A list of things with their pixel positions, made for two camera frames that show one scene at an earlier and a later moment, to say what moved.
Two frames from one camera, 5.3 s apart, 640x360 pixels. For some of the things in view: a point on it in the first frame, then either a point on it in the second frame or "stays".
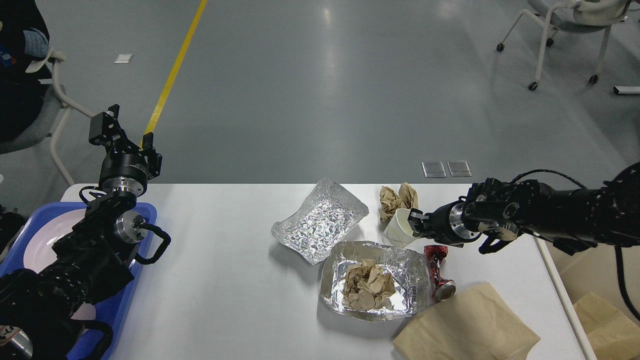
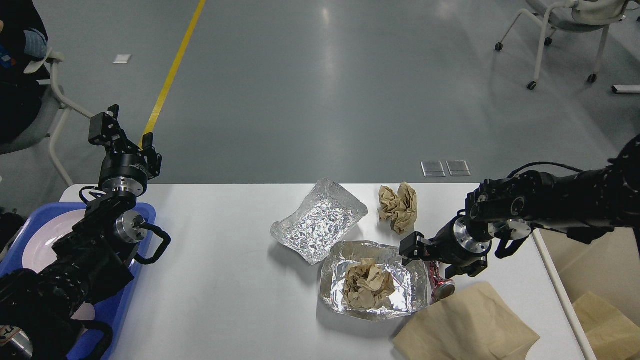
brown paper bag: (610, 336) stays
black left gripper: (124, 171) stays
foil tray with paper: (374, 281) stays
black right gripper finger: (416, 219) -> (411, 248)
